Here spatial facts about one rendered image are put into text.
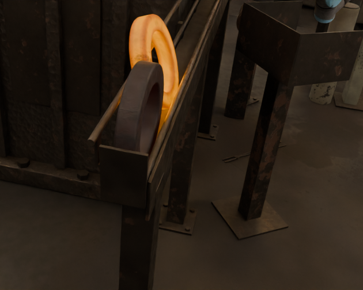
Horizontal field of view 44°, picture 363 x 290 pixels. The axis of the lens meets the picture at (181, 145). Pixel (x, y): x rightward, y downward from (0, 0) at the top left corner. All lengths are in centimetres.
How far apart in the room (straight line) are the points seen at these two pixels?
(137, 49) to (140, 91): 19
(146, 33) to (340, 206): 118
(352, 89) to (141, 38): 188
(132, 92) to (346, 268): 108
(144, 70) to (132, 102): 6
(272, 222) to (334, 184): 40
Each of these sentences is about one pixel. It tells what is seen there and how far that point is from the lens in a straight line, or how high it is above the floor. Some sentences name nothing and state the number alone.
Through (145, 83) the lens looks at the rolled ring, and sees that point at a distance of 67.
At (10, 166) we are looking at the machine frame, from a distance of 170.
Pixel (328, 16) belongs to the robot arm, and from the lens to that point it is 215.
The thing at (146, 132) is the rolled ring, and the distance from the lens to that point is 80.
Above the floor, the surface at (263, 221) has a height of 1.
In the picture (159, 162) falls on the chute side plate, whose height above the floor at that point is 62.
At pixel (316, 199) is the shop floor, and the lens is 181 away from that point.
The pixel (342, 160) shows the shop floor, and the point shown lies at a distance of 210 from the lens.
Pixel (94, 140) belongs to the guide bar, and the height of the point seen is 68.
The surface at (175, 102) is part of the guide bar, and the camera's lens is 87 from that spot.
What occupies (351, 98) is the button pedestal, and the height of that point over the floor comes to 4.
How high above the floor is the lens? 104
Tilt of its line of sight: 32 degrees down
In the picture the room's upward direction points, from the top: 7 degrees clockwise
